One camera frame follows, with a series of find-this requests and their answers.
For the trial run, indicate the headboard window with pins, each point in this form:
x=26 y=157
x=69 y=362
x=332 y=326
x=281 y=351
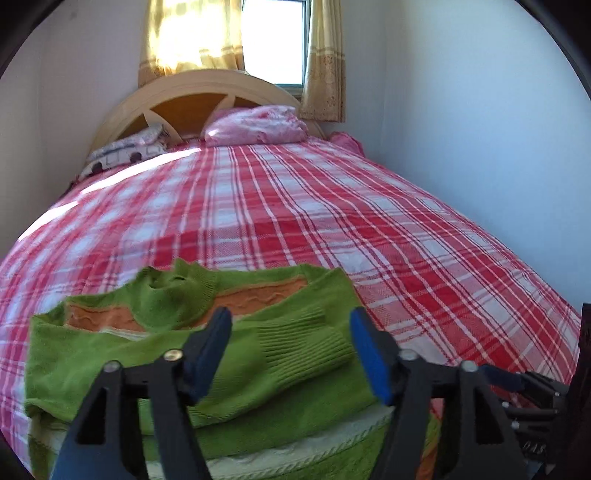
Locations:
x=275 y=40

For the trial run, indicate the cream wooden headboard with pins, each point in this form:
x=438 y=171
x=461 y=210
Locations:
x=186 y=101

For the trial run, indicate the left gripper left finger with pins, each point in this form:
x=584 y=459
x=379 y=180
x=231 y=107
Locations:
x=104 y=441

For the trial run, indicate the white patterned pillow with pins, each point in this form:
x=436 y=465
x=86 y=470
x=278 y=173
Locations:
x=146 y=144

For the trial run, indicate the green striped knit sweater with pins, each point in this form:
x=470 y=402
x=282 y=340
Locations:
x=289 y=400

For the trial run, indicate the pink blanket edge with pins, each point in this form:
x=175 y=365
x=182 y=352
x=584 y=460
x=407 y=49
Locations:
x=346 y=141

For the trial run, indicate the yellow curtain of headboard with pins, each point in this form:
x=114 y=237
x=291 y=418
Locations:
x=182 y=36
x=324 y=92

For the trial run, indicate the pink pillow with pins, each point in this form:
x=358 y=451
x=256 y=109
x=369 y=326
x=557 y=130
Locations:
x=267 y=124

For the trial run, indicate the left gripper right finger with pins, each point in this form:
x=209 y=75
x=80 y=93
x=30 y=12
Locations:
x=475 y=438

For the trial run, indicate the yellow curtain right of headboard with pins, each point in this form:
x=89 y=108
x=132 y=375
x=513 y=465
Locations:
x=324 y=92

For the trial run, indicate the yellow curtain left of headboard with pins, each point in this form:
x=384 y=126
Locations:
x=182 y=36

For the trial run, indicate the red plaid bed sheet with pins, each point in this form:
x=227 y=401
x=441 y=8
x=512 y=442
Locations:
x=435 y=280

